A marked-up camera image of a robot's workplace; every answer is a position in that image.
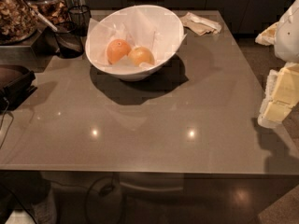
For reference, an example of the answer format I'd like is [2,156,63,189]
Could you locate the cable under table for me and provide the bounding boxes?
[83,173,129,224]

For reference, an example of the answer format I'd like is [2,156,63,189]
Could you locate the dark metal tray stand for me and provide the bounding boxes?
[0,28,59,73]

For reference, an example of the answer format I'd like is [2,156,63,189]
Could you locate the black device at left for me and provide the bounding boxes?
[0,64,36,112]

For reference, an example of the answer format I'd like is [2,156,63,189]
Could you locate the white bowl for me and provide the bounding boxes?
[84,4,185,82]

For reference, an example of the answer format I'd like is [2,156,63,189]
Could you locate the large glass snack jar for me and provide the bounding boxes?
[0,0,36,45]

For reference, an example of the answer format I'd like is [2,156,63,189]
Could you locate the white paper liner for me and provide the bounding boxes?
[87,7,187,74]

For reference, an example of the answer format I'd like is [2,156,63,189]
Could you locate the black cable at left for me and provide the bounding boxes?
[0,97,15,149]

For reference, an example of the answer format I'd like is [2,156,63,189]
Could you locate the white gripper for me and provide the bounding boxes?
[255,0,299,129]

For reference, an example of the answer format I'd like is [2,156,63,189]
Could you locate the yellowish orange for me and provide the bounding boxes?
[128,47,155,65]

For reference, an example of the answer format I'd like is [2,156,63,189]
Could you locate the black wire mesh cup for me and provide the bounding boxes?
[68,5,91,36]

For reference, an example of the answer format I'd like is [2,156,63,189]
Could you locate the smaller glass snack jar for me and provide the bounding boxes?
[26,0,70,25]

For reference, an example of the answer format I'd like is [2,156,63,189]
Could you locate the left orange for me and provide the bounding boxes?
[107,39,131,64]

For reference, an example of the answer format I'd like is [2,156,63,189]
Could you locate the crumpled paper napkin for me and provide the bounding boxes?
[180,12,222,35]

